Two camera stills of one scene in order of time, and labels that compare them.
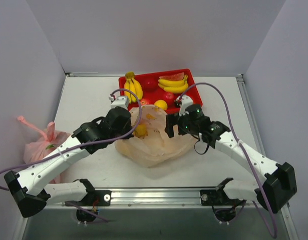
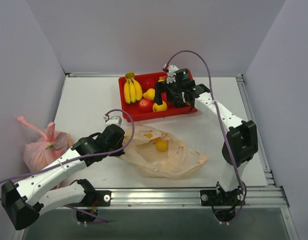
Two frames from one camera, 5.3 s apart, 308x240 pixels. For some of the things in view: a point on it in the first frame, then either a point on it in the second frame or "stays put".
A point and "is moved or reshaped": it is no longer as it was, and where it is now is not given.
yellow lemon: (140, 130) -> (149, 94)
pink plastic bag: (38, 148) stays put
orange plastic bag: (151, 145) is moved or reshaped
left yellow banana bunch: (132, 85) stays put
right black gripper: (174, 122) -> (162, 86)
